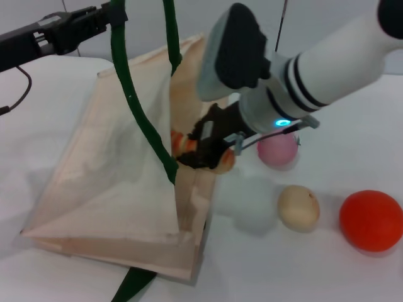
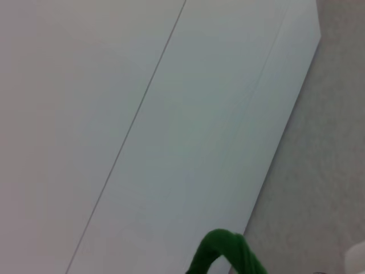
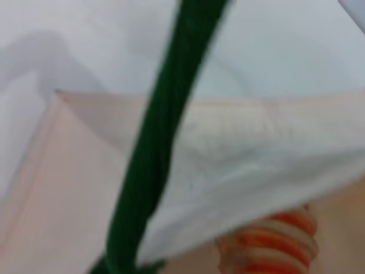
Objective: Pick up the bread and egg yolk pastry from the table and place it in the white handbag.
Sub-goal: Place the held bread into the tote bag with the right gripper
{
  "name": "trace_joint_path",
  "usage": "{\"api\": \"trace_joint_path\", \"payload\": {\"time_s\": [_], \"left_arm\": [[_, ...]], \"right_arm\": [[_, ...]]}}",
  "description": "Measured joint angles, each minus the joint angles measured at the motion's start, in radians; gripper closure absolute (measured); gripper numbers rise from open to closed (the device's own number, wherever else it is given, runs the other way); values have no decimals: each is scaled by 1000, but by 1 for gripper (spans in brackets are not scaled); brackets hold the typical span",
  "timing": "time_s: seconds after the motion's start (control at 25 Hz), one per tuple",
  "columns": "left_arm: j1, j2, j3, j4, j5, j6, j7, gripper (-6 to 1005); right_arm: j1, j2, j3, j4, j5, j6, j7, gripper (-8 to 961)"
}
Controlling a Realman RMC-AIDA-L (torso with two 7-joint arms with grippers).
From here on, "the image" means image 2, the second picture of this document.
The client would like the beige bag with green handles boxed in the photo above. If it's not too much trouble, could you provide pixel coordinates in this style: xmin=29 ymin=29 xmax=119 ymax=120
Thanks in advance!
xmin=184 ymin=228 xmax=269 ymax=274

